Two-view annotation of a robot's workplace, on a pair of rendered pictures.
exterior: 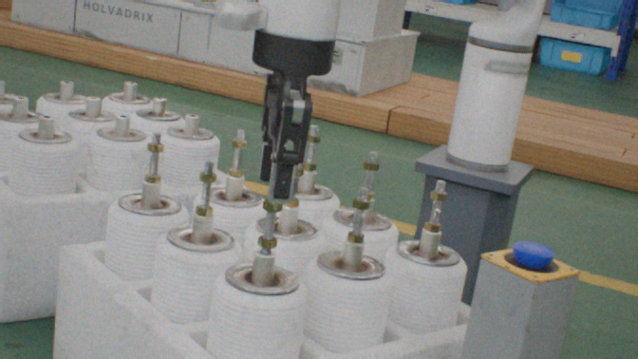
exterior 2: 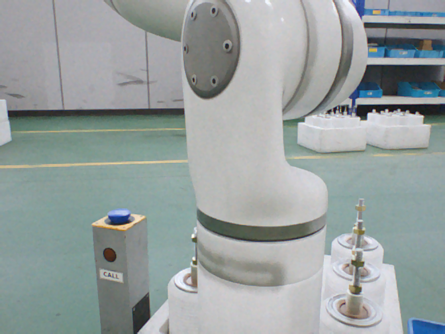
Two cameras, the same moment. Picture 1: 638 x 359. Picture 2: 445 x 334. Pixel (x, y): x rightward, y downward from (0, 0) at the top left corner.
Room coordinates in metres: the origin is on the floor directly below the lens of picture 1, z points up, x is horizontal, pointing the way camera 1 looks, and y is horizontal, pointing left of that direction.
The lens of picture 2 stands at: (1.49, -0.37, 0.57)
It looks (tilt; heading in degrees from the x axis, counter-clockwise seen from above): 14 degrees down; 151
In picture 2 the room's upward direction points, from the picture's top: straight up
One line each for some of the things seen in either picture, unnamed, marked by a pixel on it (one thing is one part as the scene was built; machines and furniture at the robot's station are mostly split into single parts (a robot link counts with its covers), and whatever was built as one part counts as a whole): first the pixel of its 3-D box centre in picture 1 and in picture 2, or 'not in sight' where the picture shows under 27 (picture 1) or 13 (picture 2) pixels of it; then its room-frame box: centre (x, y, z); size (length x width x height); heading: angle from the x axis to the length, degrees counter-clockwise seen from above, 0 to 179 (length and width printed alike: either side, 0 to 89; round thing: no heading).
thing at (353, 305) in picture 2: (307, 181); (354, 301); (1.17, 0.02, 0.26); 0.02 x 0.02 x 0.03
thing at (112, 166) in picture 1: (117, 192); not in sight; (1.32, 0.31, 0.16); 0.10 x 0.10 x 0.18
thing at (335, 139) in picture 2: not in sight; (330, 136); (-0.75, 1.88, 0.09); 0.39 x 0.39 x 0.18; 76
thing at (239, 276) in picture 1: (262, 279); not in sight; (0.84, 0.04, 0.25); 0.08 x 0.08 x 0.01
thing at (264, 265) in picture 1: (263, 268); not in sight; (0.84, 0.04, 0.26); 0.02 x 0.02 x 0.03
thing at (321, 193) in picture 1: (306, 191); (353, 310); (1.17, 0.02, 0.25); 0.08 x 0.08 x 0.01
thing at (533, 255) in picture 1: (532, 256); (119, 217); (0.83, -0.21, 0.32); 0.04 x 0.04 x 0.02
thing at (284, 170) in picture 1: (285, 174); not in sight; (0.79, 0.03, 0.38); 0.03 x 0.01 x 0.05; 13
